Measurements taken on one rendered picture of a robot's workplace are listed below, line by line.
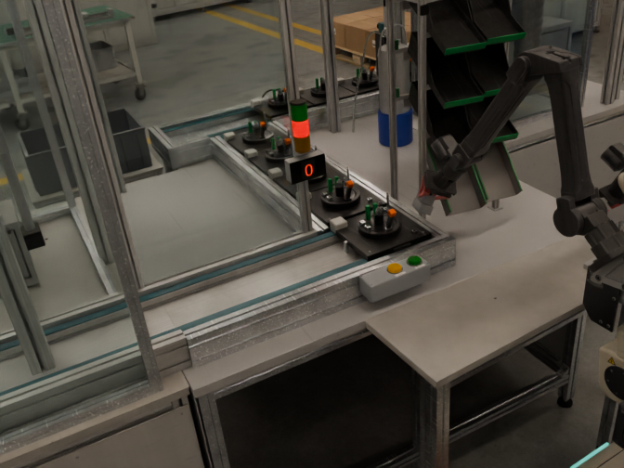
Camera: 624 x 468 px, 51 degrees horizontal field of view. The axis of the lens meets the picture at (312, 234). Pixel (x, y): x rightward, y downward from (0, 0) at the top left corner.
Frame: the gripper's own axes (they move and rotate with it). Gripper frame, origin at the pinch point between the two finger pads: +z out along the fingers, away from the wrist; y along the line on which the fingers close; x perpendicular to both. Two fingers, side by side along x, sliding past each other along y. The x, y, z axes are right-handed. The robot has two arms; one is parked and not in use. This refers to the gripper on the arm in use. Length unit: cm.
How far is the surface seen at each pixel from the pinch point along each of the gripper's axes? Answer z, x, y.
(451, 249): 4.1, 14.9, -10.5
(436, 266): 8.4, 19.8, -7.4
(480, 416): 55, 53, -51
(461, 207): 3.0, -0.7, -14.4
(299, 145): 0.0, -7.2, 43.1
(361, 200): 27.1, -10.6, 10.2
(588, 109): 37, -97, -114
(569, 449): 53, 62, -89
